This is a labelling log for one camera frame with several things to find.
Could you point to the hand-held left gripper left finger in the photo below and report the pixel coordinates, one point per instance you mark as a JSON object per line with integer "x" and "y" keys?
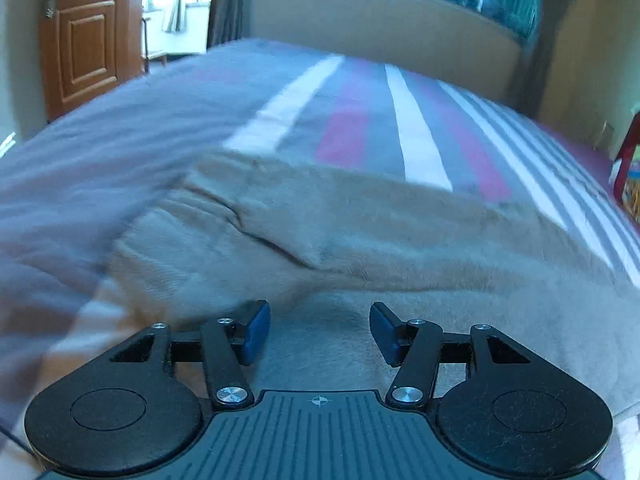
{"x": 255, "y": 334}

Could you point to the purple bed sheet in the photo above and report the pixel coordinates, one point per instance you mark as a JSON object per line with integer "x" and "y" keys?
{"x": 595, "y": 165}

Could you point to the beige pants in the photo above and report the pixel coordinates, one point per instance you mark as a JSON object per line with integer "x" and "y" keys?
{"x": 400, "y": 240}

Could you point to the striped bed blanket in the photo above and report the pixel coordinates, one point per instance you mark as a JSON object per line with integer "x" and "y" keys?
{"x": 150, "y": 135}

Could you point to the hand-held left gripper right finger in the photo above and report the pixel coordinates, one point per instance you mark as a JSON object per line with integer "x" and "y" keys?
{"x": 384, "y": 331}

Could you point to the brown wooden door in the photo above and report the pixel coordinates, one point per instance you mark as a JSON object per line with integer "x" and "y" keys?
{"x": 90, "y": 35}

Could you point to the wooden chair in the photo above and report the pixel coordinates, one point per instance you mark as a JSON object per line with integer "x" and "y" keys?
{"x": 146, "y": 40}

